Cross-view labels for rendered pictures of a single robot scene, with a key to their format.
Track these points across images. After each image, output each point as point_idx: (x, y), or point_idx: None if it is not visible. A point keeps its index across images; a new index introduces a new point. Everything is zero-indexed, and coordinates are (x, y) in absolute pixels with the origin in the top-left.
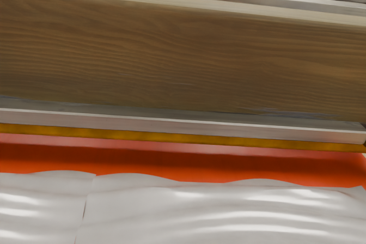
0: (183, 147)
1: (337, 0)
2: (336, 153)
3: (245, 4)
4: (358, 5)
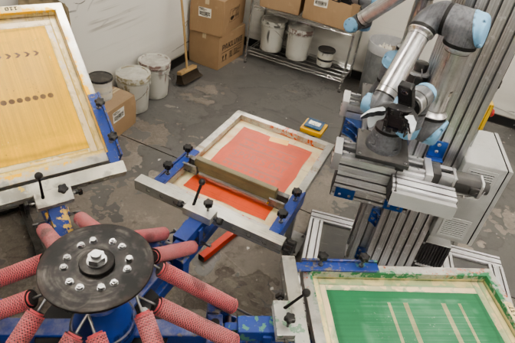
0: (222, 185)
1: (144, 183)
2: (198, 176)
3: (218, 166)
4: (143, 178)
